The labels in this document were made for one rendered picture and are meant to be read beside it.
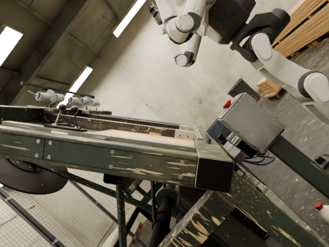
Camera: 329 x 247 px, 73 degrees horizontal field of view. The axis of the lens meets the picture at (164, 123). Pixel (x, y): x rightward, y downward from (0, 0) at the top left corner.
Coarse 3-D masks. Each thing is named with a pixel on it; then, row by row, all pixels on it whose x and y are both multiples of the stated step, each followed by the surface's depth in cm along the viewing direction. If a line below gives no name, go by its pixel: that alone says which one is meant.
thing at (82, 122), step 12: (48, 108) 156; (48, 120) 159; (60, 120) 158; (72, 120) 157; (84, 120) 156; (96, 120) 155; (144, 132) 151; (156, 132) 150; (168, 132) 149; (180, 132) 148; (192, 132) 147
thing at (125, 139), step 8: (24, 128) 108; (32, 128) 108; (40, 128) 107; (48, 128) 107; (56, 128) 106; (80, 136) 105; (88, 136) 105; (104, 136) 104; (112, 136) 103; (120, 136) 106; (136, 144) 102; (144, 144) 102; (152, 144) 101; (160, 144) 101; (168, 144) 100; (176, 144) 103
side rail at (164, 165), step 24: (0, 144) 83; (24, 144) 82; (48, 144) 81; (72, 144) 79; (96, 144) 78; (120, 144) 79; (72, 168) 79; (96, 168) 79; (120, 168) 78; (144, 168) 77; (168, 168) 76; (192, 168) 75
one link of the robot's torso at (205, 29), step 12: (216, 0) 112; (228, 0) 112; (240, 0) 114; (252, 0) 114; (204, 12) 112; (216, 12) 113; (228, 12) 113; (240, 12) 113; (204, 24) 117; (216, 24) 116; (228, 24) 114; (240, 24) 116; (216, 36) 122; (228, 36) 118
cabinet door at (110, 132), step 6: (96, 132) 126; (102, 132) 129; (108, 132) 133; (114, 132) 139; (120, 132) 143; (126, 132) 146; (132, 132) 148; (138, 138) 125; (144, 138) 128; (150, 138) 132; (156, 138) 135; (162, 138) 139; (168, 138) 143; (174, 138) 144; (186, 144) 123; (192, 144) 126
